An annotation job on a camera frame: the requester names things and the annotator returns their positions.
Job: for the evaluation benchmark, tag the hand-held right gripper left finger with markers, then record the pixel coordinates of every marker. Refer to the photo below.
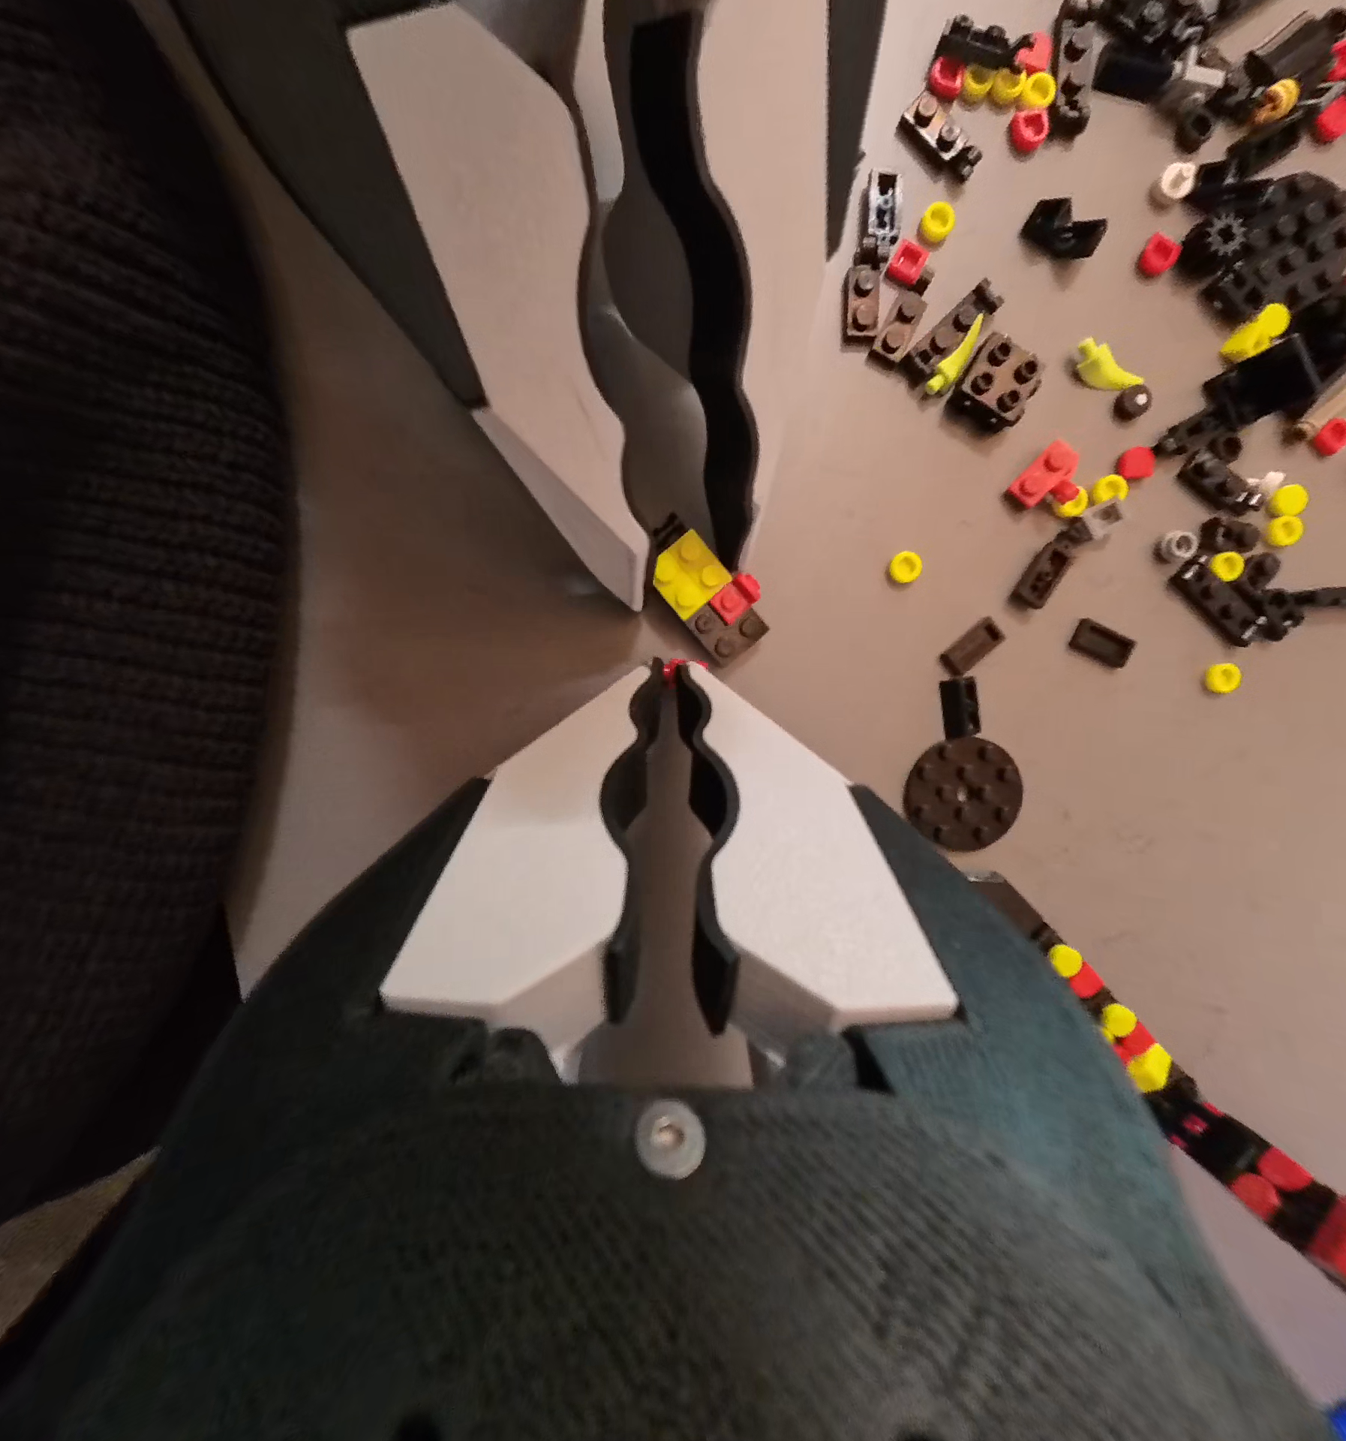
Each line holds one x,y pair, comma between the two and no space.
492,901

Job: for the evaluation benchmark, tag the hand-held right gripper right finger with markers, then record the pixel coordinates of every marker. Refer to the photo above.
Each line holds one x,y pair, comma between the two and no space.
829,901

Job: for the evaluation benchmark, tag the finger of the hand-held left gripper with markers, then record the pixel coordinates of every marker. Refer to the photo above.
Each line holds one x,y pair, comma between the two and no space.
784,225
492,225

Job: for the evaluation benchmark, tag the dark lego plate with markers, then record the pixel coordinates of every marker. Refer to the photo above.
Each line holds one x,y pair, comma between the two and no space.
739,644

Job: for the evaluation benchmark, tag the pile of lego pieces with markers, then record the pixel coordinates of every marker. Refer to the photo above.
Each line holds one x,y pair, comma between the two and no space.
1279,248

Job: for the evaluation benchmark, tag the black round lego plate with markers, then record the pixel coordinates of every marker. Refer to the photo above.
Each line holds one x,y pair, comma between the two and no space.
961,791

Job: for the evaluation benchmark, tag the black red yellow lego assembly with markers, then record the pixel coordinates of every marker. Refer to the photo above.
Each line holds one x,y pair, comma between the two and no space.
1279,1181

